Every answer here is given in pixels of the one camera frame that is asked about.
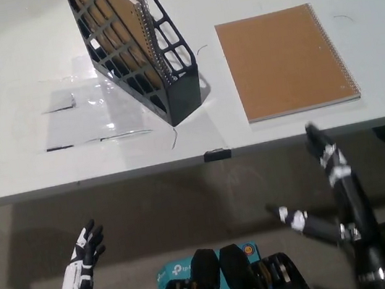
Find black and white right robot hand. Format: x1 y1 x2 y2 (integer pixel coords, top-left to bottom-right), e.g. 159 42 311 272
253 112 385 289

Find small black table edge clip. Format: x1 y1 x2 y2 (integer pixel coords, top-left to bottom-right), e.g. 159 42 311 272
203 146 234 163

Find black lattice book holder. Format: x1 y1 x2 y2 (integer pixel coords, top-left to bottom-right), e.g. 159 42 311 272
65 0 217 141

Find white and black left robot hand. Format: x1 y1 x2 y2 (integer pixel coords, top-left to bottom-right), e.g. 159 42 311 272
42 217 114 289

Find teal tp-link cardboard box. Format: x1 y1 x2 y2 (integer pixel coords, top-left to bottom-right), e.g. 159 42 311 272
152 239 266 289

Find brown spiral notebook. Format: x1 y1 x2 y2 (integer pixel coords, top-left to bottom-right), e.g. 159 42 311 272
72 0 175 100
212 0 365 127

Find transparent plastic sheet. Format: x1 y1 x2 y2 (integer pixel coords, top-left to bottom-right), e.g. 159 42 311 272
0 44 157 159

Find black robot legs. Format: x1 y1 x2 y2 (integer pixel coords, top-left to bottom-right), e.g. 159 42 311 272
148 232 315 289

